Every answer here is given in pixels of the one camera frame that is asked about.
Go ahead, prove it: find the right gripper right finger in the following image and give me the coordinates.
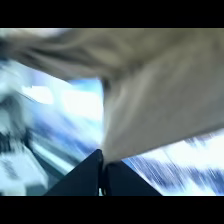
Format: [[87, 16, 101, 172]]
[[104, 160, 163, 197]]

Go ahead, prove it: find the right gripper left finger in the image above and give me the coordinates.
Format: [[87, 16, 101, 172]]
[[44, 148, 104, 197]]

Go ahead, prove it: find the brown T-shirt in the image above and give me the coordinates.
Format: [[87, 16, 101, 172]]
[[0, 28, 224, 165]]

